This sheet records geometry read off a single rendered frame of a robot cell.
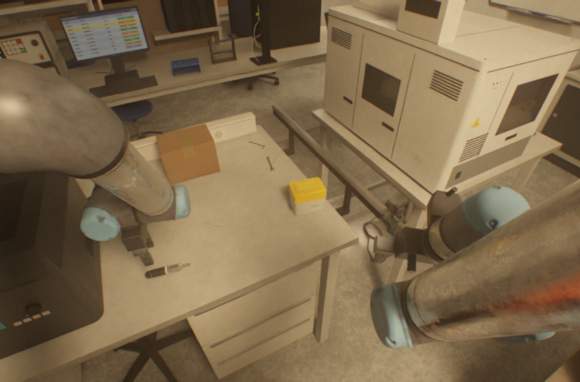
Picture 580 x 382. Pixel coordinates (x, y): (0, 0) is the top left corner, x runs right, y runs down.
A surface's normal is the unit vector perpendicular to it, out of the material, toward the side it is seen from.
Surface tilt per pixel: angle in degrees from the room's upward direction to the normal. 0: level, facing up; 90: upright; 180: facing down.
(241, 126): 90
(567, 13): 90
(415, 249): 25
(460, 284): 87
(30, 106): 61
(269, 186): 0
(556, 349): 0
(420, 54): 90
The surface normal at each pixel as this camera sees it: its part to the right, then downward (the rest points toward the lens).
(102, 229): 0.19, 0.65
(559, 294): -0.80, 0.52
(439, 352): -0.02, -0.75
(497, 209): 0.05, -0.41
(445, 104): -0.89, 0.31
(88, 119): 0.94, -0.04
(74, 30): 0.45, 0.53
